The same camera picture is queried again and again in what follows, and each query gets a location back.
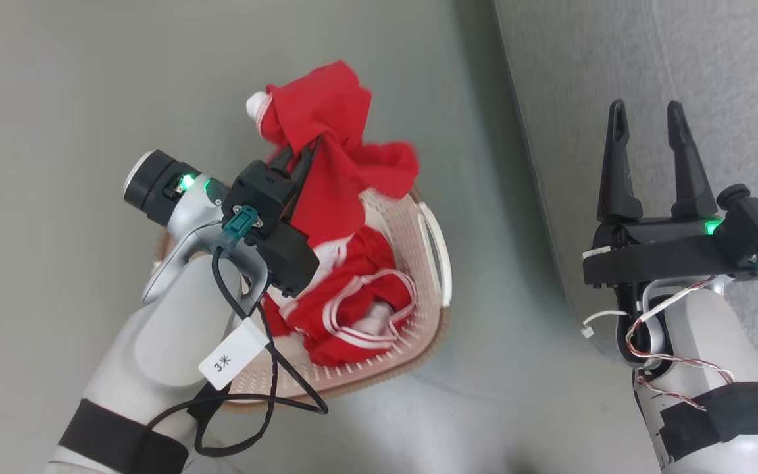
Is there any red shorts white hem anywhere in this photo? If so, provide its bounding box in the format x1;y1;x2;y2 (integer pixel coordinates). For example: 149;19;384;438
246;61;420;250

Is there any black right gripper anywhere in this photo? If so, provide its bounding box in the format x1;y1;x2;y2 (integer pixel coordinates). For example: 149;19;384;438
582;99;748;288

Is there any red jersey striped trim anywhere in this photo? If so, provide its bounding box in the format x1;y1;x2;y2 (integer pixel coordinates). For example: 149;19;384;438
262;226;418;368

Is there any teal left camera connector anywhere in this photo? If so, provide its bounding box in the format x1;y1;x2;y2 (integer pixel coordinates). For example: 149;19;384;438
220;205;261;251

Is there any white paper cable tag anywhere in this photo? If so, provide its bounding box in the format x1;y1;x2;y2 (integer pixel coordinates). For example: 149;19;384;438
197;319;270;392

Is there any beige plastic laundry basket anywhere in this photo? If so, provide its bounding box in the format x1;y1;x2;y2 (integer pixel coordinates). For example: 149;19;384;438
154;186;453;414

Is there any short white wire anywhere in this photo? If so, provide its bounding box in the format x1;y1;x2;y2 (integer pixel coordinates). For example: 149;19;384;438
580;309;631;339

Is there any twisted red white wire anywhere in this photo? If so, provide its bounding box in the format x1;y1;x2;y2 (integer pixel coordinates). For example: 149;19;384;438
624;275;736;413

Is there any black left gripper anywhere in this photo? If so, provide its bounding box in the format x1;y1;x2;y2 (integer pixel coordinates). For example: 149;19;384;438
245;135;322;298

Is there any grey fabric ottoman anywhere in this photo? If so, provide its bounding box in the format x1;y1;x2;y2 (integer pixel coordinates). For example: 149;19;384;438
493;0;758;369

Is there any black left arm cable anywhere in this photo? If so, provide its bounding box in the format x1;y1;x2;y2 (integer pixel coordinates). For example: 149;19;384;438
145;247;330;458

